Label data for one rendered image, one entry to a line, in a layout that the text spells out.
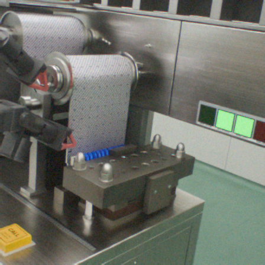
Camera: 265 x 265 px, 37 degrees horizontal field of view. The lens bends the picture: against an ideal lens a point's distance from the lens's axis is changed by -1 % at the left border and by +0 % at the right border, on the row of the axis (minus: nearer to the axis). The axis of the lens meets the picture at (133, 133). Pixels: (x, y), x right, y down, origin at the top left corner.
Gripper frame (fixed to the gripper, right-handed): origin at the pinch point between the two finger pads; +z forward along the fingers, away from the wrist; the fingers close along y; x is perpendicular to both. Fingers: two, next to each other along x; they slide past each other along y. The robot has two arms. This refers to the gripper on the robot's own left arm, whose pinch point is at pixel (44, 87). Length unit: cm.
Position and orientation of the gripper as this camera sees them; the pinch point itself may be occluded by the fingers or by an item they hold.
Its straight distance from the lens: 112.6
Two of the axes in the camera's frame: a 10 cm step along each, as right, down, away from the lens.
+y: 7.4, 3.7, -5.6
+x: 5.6, -8.0, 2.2
